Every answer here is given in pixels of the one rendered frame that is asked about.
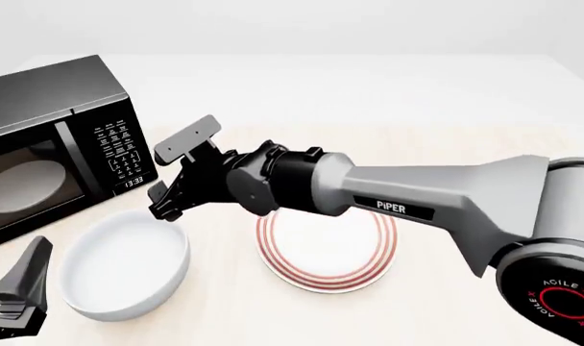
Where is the black microwave oven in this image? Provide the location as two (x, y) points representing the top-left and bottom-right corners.
(0, 54), (159, 251)

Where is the white bowl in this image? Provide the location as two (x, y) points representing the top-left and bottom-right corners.
(60, 210), (191, 323)

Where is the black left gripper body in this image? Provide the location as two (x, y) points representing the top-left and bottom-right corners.
(0, 295), (49, 342)

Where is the small flat plate on stalk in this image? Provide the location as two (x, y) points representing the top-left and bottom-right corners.
(153, 113), (223, 167)

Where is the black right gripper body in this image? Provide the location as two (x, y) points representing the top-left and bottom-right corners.
(164, 147), (236, 214)

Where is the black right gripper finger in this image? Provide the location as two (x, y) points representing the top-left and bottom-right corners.
(149, 201), (184, 222)
(147, 181), (167, 202)

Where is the white plate with red rings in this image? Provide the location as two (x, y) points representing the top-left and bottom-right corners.
(255, 208), (399, 294)

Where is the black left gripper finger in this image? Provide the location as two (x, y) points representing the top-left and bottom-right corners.
(0, 235), (55, 312)

